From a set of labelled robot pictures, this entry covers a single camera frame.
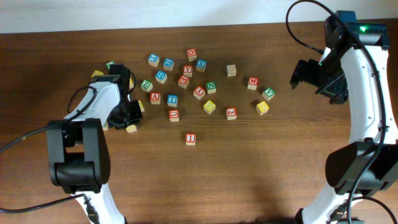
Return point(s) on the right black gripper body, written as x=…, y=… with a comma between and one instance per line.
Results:
x=330, y=78

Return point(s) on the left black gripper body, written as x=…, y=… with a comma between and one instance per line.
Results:
x=125, y=113

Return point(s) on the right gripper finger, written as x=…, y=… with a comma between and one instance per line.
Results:
x=299, y=74
x=328, y=88

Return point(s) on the yellow letter C block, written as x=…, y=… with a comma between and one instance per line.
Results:
x=131, y=128

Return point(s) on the red letter I block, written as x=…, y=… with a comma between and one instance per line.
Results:
x=190, y=139

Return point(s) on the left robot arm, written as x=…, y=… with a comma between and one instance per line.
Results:
x=79, y=160

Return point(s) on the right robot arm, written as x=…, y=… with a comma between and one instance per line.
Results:
x=353, y=70

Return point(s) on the yellow block middle left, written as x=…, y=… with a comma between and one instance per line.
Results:
x=141, y=106

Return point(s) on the green letter R block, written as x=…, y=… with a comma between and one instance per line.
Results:
x=105, y=126

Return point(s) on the yellow block upper middle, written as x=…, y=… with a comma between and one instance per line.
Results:
x=131, y=84

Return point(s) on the red letter A block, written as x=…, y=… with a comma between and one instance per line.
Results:
x=155, y=98

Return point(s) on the green letter Z block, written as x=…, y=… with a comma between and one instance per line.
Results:
x=146, y=86

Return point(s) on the green letter V block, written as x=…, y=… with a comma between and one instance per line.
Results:
x=268, y=94

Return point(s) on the red letter U block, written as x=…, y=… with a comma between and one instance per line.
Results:
x=174, y=115

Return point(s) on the blue letter T block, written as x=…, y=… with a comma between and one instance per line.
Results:
x=172, y=100

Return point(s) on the red letter M block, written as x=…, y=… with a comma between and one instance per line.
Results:
x=253, y=83

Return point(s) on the blue letter H block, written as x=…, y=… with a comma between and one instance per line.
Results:
x=161, y=77

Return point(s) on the yellow block far left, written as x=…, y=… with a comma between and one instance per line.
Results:
x=97, y=73

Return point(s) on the yellow letter S block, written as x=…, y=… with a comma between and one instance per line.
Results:
x=262, y=108

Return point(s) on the green letter J block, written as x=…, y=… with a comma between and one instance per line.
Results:
x=109, y=64

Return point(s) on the blue letter D block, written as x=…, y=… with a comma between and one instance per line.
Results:
x=168, y=64

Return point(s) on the red letter E block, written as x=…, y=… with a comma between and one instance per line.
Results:
x=183, y=81

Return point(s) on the plain wooden block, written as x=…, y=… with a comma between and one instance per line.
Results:
x=231, y=70

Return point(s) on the red letter Y block upper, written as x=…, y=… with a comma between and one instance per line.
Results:
x=188, y=71

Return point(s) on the red letter y block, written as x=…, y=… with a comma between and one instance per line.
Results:
x=199, y=92
x=188, y=71

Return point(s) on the red letter Y block lower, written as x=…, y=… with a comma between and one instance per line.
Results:
x=199, y=92

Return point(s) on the red number 3 block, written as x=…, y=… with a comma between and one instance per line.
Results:
x=231, y=113

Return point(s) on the yellow block centre right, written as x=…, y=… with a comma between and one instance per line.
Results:
x=209, y=107

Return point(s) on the red letter C block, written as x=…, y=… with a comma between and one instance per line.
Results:
x=191, y=54

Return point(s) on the green letter N block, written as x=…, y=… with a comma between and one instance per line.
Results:
x=211, y=87

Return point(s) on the blue letter X block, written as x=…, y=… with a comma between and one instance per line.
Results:
x=201, y=65

